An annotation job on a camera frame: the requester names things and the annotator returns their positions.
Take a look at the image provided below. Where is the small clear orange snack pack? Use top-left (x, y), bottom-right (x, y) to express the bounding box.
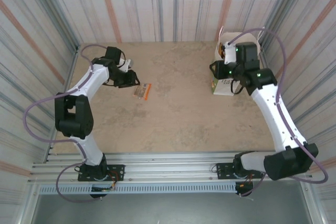
top-left (132, 82), bottom-right (152, 101)

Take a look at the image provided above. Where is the aluminium side rail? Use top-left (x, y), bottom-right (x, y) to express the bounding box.
top-left (43, 45), bottom-right (81, 163)

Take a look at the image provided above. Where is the slotted grey cable duct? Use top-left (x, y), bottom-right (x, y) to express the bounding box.
top-left (38, 183), bottom-right (238, 196)

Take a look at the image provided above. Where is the aluminium rail frame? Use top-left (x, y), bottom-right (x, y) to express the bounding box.
top-left (27, 151), bottom-right (313, 184)

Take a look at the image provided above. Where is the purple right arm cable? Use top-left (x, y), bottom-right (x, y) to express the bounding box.
top-left (228, 27), bottom-right (329, 184)

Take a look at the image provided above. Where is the red black wire bundle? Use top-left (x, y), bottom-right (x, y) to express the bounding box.
top-left (104, 170), bottom-right (118, 192)
top-left (235, 174), bottom-right (266, 198)

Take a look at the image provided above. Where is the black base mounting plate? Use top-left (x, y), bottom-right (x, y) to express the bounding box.
top-left (215, 162), bottom-right (266, 180)
top-left (77, 164), bottom-right (126, 183)

